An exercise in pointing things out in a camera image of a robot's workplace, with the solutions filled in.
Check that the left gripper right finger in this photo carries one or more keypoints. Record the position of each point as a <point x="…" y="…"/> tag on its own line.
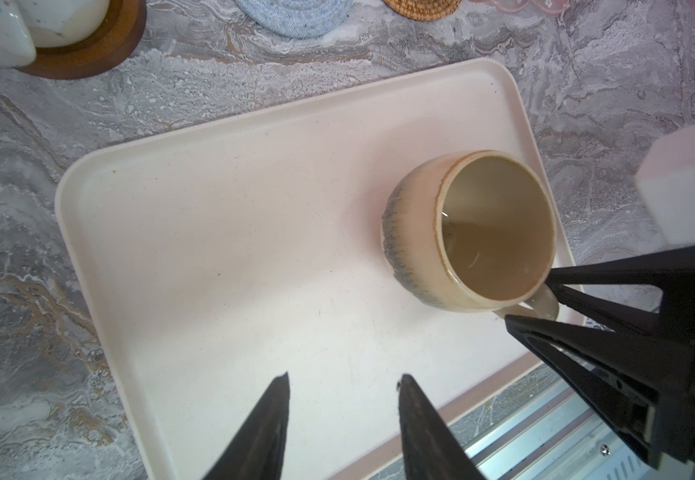
<point x="430" y="451"/>

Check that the aluminium front rail frame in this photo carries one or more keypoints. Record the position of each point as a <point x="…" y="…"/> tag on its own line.
<point x="536" y="427"/>

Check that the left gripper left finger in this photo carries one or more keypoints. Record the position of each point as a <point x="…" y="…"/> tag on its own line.
<point x="257" y="450"/>

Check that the pink flower coaster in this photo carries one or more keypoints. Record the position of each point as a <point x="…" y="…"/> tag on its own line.
<point x="551" y="7"/>

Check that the beige rectangular tray mat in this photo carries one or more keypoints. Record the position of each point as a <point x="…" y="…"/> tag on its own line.
<point x="215" y="258"/>

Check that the white ceramic mug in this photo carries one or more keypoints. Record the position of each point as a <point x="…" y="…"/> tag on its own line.
<point x="26" y="26"/>

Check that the yellow ceramic mug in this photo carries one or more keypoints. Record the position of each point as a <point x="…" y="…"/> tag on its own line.
<point x="474" y="232"/>

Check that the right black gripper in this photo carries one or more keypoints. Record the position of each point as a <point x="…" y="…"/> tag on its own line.
<point x="643" y="388"/>

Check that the brown wooden round coaster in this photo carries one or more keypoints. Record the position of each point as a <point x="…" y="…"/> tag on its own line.
<point x="113" y="42"/>

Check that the tan rattan round coaster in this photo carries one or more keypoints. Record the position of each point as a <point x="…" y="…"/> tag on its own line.
<point x="423" y="10"/>

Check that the blue woven round coaster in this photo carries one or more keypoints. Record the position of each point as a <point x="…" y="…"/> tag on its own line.
<point x="298" y="19"/>

